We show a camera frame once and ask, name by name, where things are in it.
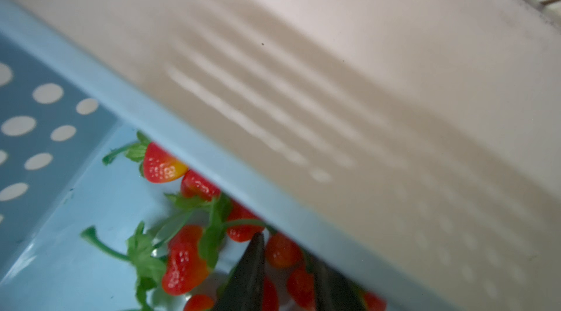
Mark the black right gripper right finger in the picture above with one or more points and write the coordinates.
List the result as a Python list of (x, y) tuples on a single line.
[(332, 290)]

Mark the strawberry cluster with green leaves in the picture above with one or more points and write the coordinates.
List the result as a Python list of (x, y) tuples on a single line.
[(193, 253)]

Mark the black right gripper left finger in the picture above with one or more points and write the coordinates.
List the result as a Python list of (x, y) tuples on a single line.
[(244, 292)]

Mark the light blue perforated plastic basket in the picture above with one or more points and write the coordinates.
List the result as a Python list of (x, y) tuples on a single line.
[(53, 182)]

